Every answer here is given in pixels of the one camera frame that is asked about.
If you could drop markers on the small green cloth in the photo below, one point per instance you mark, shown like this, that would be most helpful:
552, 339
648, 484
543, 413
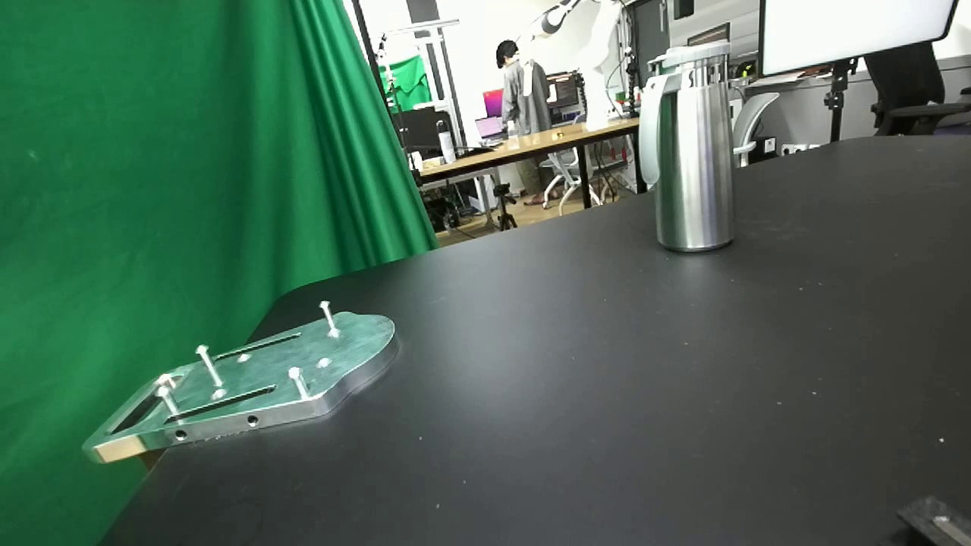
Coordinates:
410, 84

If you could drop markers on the person in grey shirt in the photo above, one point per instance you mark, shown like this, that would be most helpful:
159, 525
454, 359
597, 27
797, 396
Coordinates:
523, 93

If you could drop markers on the silver bolt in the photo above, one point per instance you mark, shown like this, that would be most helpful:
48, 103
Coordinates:
328, 320
166, 396
298, 385
210, 373

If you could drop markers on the black tripod stand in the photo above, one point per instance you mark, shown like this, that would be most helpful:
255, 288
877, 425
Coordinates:
839, 103

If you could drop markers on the stainless steel bottle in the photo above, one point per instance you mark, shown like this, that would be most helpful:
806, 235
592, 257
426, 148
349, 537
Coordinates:
695, 170

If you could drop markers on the black office chair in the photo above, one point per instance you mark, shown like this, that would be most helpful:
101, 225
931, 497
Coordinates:
915, 95

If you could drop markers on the black flat metal piece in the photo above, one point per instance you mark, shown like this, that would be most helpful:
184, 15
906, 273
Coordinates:
934, 522

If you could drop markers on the green curtain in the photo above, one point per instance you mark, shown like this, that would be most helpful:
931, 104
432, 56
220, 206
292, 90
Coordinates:
152, 163

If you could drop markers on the wooden desk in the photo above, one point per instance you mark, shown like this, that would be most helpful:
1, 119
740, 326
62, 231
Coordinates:
527, 143

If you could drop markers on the clear acrylic peg board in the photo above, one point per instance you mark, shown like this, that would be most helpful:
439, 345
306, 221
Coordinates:
349, 341

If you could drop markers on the white screen with black frame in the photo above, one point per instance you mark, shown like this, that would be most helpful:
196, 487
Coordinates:
853, 32

